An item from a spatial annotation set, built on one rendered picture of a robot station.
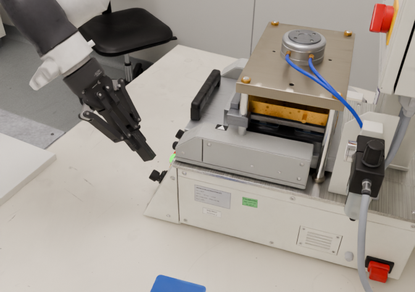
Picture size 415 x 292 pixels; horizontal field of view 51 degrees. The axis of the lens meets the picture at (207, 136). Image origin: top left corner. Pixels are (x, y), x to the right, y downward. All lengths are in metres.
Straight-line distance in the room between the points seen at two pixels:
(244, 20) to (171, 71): 1.08
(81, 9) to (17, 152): 0.45
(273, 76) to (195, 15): 1.91
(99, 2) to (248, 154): 0.41
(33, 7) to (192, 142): 0.36
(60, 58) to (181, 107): 0.56
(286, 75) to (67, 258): 0.56
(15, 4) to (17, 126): 0.56
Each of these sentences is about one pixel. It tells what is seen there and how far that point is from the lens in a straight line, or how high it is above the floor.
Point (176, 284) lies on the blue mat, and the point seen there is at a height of 0.75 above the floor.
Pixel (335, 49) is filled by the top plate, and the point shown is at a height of 1.11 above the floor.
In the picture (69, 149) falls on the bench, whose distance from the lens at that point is 1.21.
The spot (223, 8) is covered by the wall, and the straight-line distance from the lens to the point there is 2.54.
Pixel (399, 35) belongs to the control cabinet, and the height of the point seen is 1.24.
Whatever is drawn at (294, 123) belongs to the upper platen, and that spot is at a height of 1.03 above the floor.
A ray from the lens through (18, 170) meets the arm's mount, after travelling 1.15.
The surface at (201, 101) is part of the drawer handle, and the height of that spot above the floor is 1.01.
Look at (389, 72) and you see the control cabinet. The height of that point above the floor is 1.19.
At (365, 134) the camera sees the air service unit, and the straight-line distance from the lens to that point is 0.70.
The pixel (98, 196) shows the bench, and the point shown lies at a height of 0.75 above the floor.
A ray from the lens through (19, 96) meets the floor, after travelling 2.98.
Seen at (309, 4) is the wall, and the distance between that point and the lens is 2.36.
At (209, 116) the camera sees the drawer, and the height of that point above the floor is 0.97.
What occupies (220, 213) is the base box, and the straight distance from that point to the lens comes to 0.89.
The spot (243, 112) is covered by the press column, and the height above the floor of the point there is 1.05.
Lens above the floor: 1.48
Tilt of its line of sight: 38 degrees down
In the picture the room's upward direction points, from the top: 1 degrees clockwise
